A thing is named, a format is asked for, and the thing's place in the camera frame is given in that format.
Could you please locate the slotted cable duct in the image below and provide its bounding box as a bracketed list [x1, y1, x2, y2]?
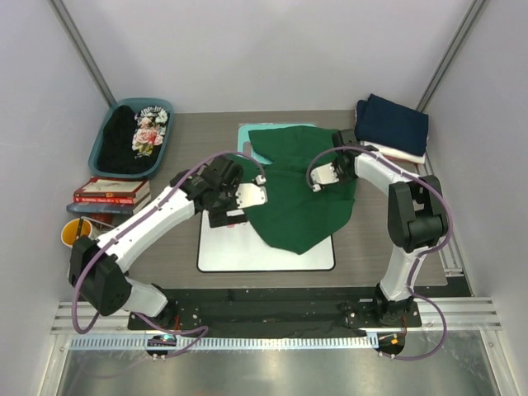
[69, 333, 379, 351]

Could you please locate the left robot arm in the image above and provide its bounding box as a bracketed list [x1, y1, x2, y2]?
[68, 155, 243, 328]

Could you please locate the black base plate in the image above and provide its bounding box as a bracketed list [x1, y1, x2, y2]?
[76, 283, 473, 331]

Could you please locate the red top book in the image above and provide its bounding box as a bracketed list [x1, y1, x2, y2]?
[73, 177, 149, 197]

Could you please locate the teal folding board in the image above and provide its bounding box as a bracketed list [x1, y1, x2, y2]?
[237, 123, 314, 165]

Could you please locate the aluminium frame rail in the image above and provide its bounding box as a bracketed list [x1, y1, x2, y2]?
[52, 297, 502, 333]

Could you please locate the teal plastic basket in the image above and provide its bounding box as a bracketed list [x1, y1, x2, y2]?
[88, 97, 174, 179]

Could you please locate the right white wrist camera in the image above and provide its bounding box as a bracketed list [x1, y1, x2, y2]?
[309, 162, 343, 192]

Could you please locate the folded navy t-shirt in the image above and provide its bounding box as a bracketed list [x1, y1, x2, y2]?
[354, 94, 429, 156]

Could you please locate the folded white t-shirt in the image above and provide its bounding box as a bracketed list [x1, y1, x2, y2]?
[361, 141, 425, 164]

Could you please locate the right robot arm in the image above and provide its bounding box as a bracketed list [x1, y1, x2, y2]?
[332, 130, 449, 326]

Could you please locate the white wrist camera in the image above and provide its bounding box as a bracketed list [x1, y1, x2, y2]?
[309, 162, 343, 192]
[235, 175, 267, 210]

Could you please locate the orange interior mug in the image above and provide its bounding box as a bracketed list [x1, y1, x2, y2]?
[61, 218, 99, 248]

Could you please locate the red book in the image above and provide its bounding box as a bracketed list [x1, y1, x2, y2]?
[73, 191, 149, 205]
[73, 177, 149, 197]

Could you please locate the red middle book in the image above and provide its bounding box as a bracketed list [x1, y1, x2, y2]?
[73, 191, 149, 205]

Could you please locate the green t-shirt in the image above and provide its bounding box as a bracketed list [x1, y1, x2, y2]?
[244, 125, 356, 254]

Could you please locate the white dry-erase board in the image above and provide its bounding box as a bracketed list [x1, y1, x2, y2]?
[197, 211, 336, 273]

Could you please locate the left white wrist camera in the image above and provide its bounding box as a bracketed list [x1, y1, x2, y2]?
[235, 175, 267, 210]

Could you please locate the black floral t-shirt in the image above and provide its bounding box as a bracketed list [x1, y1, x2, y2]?
[96, 106, 170, 175]

